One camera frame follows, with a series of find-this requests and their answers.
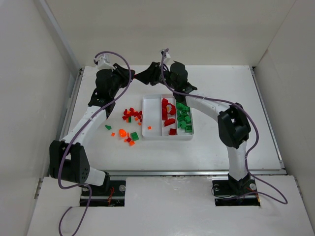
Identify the red flower print lego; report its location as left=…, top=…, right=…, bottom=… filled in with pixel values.
left=161, top=98, right=176, bottom=120

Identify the red arch lego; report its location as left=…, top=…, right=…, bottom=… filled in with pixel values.
left=164, top=118, right=176, bottom=127

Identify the orange dome lego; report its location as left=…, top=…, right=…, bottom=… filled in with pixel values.
left=119, top=129, right=127, bottom=138

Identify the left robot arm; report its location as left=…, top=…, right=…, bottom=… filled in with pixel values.
left=49, top=64, right=135, bottom=189

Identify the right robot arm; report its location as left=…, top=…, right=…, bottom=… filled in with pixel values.
left=134, top=62, right=251, bottom=195

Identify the green lego pile in tray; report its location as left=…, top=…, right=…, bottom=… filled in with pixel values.
left=176, top=101, right=193, bottom=135

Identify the white three-compartment tray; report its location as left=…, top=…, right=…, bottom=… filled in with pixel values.
left=142, top=94, right=194, bottom=140

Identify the red lego pile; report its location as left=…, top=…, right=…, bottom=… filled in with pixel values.
left=122, top=107, right=143, bottom=124

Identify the red square lego in tray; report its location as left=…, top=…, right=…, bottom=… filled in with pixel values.
left=169, top=128, right=177, bottom=136

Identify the green square lego plate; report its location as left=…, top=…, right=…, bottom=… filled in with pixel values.
left=130, top=132, right=139, bottom=141

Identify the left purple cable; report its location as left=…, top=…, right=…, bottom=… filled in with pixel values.
left=58, top=51, right=131, bottom=236

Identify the purple cable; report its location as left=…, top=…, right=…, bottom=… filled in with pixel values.
left=58, top=51, right=131, bottom=236
left=159, top=48, right=288, bottom=205

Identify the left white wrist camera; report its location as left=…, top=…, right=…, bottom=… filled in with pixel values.
left=94, top=54, right=114, bottom=70

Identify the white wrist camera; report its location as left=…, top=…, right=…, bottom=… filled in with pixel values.
left=94, top=54, right=114, bottom=70
left=160, top=50, right=171, bottom=63

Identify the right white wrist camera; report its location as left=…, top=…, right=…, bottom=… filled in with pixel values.
left=160, top=50, right=171, bottom=63

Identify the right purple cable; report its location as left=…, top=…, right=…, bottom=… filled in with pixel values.
left=159, top=48, right=288, bottom=205

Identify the aluminium rail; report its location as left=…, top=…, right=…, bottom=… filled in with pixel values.
left=107, top=169, right=287, bottom=177

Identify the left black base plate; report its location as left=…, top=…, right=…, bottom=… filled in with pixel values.
left=89, top=177, right=126, bottom=207

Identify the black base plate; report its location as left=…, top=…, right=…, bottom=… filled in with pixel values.
left=89, top=177, right=126, bottom=207
left=211, top=179, right=260, bottom=207

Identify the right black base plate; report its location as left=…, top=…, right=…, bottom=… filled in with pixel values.
left=211, top=179, right=260, bottom=207

